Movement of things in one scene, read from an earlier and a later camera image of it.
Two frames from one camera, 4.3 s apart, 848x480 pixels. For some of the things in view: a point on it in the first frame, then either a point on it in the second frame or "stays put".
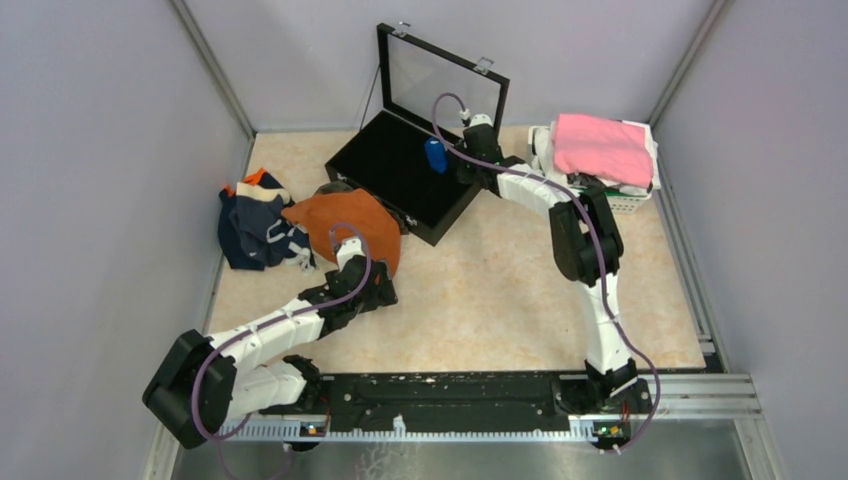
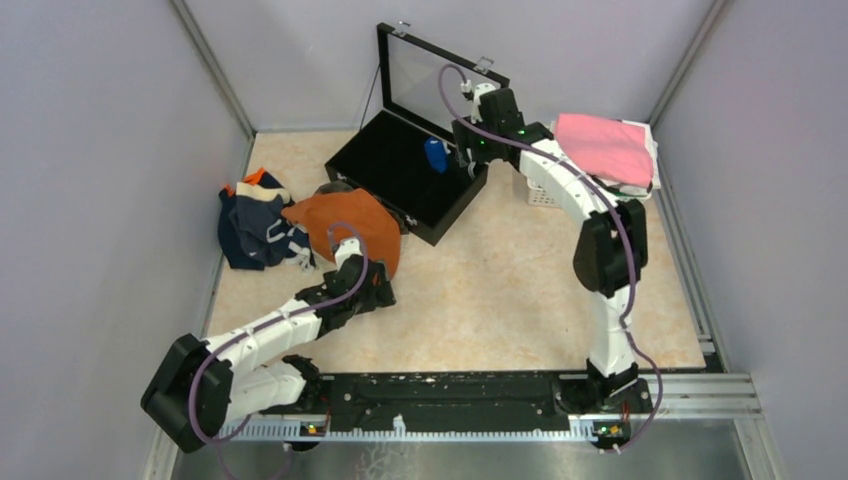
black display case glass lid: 408,157 stays put
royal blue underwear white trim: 436,154 stays put
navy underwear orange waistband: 229,238 stays put
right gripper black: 466,178 -> 465,135
